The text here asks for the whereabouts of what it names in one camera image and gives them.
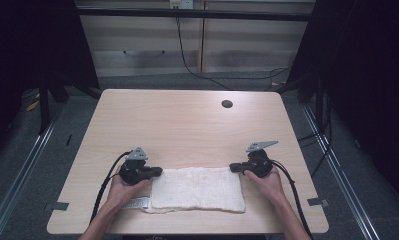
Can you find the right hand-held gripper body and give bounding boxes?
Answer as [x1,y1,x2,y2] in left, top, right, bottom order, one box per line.
[241,140,280,179]

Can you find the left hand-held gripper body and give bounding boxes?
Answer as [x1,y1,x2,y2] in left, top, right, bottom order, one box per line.
[118,146,155,186]

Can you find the white towel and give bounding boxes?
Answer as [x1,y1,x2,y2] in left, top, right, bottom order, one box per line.
[123,165,247,215]

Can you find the person's left hand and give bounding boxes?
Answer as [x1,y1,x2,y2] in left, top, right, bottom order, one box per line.
[106,164,153,210]

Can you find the person's right hand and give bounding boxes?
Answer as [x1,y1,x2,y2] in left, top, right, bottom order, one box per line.
[243,165,287,205]

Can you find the grey tape piece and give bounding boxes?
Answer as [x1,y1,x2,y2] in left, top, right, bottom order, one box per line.
[307,197,330,208]
[42,201,70,212]

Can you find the black metal stand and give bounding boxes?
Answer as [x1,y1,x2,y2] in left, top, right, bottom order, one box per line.
[314,77,326,130]
[37,75,52,136]

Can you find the yellow floor tape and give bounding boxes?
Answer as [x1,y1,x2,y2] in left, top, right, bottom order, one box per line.
[25,99,41,113]

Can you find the white cabinet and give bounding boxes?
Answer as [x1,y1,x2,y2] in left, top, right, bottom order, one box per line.
[74,0,317,78]

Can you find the dark curtain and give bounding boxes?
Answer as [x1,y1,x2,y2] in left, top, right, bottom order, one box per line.
[0,0,101,164]
[286,0,399,209]

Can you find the black horizontal bar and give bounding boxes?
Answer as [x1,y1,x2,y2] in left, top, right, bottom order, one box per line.
[76,7,314,22]

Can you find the white power outlet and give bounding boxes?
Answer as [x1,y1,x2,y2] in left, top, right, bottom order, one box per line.
[168,0,195,10]

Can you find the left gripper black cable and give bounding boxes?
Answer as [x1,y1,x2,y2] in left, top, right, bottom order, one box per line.
[89,150,134,224]

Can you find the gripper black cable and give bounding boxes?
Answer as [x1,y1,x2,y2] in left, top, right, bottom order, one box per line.
[89,150,134,224]
[270,158,314,240]

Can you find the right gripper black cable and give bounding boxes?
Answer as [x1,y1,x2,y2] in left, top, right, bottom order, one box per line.
[270,158,314,240]

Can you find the black floor cables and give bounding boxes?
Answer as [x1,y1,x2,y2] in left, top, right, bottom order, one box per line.
[296,94,334,178]

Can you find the metal floor rail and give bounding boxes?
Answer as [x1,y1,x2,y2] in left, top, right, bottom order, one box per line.
[301,104,384,240]
[0,99,67,240]

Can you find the black wall cable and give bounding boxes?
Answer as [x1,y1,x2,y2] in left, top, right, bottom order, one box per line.
[174,8,292,92]

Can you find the cabinet door handle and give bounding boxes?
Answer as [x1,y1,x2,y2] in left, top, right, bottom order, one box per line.
[122,49,167,57]

